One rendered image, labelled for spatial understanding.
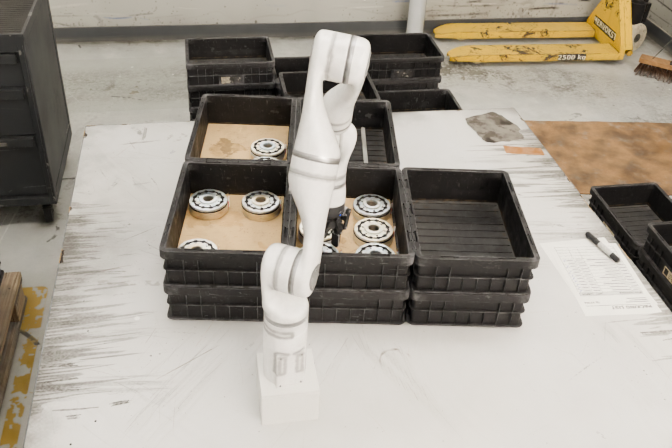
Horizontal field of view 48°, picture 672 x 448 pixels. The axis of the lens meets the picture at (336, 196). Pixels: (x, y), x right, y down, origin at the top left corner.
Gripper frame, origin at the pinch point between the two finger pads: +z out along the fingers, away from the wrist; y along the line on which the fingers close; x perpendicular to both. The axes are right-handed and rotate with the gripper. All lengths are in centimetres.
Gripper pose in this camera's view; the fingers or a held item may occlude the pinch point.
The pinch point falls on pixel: (326, 245)
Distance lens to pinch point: 187.6
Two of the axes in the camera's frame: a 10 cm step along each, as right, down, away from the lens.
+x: -7.2, -4.2, 5.5
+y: 6.9, -3.7, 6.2
